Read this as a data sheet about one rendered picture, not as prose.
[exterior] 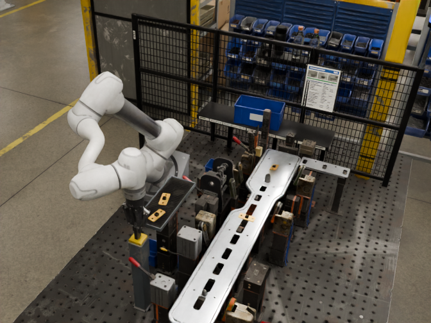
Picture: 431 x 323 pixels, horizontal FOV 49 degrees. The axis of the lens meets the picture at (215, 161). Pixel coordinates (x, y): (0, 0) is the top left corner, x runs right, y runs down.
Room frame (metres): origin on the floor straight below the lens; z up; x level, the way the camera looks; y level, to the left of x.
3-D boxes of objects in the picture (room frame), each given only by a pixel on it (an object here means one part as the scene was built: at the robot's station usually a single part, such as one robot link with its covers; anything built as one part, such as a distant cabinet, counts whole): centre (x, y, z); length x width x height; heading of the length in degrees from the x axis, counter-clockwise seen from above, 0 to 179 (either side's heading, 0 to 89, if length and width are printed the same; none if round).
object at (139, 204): (1.47, 0.32, 1.35); 0.08 x 0.07 x 0.09; 69
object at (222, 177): (1.97, -0.02, 0.94); 0.18 x 0.13 x 0.49; 159
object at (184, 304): (1.78, -0.17, 1.00); 1.38 x 0.22 x 0.02; 159
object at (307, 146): (2.44, -0.56, 0.88); 0.08 x 0.08 x 0.36; 69
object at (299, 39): (2.87, -0.48, 1.53); 0.06 x 0.06 x 0.20
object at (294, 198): (1.99, -0.43, 0.84); 0.11 x 0.08 x 0.29; 69
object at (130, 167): (1.46, 0.33, 1.53); 0.13 x 0.11 x 0.16; 126
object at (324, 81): (2.71, -0.64, 1.30); 0.23 x 0.02 x 0.31; 69
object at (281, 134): (2.71, -0.31, 1.02); 0.90 x 0.22 x 0.03; 69
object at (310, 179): (2.11, -0.51, 0.87); 0.12 x 0.09 x 0.35; 69
